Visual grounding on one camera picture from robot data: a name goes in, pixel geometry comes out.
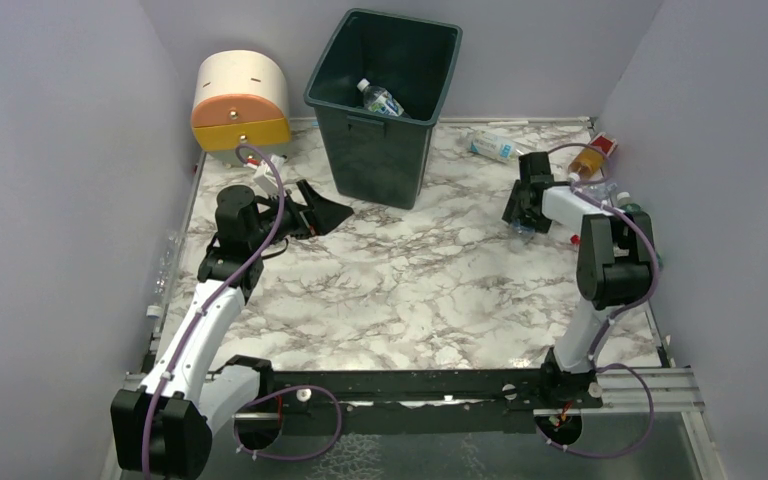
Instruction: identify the clear bottle light blue label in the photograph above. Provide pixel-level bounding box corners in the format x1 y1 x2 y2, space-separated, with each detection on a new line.
466 130 526 163

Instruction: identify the cream orange drawer box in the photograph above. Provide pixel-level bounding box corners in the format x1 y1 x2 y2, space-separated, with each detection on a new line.
190 50 292 165

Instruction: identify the crumpled clear bottle white cap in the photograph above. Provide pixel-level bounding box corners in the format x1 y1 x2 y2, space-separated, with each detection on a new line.
587 182 618 206

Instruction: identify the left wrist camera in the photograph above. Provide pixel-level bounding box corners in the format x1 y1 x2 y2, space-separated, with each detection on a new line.
245 154 287 196

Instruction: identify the amber tea bottle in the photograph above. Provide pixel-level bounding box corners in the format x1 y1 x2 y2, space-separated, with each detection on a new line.
567 132 618 181

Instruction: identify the aluminium frame rail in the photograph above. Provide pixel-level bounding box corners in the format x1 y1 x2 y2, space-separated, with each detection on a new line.
155 367 704 428

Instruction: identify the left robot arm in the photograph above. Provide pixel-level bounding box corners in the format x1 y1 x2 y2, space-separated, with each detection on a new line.
110 180 354 479

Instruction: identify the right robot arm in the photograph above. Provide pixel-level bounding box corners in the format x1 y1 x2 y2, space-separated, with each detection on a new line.
502 151 658 408

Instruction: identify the clear bottle dark green label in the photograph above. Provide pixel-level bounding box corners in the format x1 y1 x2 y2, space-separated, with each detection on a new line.
356 78 411 119

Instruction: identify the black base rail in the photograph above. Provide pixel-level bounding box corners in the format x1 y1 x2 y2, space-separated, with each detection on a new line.
142 367 604 439

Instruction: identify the dark green plastic bin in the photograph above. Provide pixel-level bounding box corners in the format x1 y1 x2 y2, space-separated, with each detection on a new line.
304 9 462 209

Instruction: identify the green tea bottle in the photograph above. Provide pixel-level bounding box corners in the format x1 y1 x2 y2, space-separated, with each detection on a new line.
616 192 663 271

